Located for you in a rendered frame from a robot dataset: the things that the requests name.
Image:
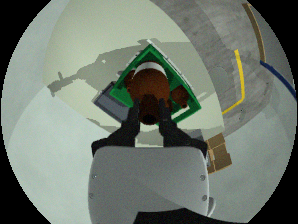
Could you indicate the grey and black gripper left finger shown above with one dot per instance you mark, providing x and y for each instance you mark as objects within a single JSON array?
[{"x": 122, "y": 136}]

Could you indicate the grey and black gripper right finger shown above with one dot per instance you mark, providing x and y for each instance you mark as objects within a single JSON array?
[{"x": 174, "y": 136}]

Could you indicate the green plastic crate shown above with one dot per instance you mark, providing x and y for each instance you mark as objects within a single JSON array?
[{"x": 123, "y": 96}]

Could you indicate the brown glass bottle with white label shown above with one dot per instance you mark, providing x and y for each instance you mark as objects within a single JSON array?
[{"x": 149, "y": 84}]

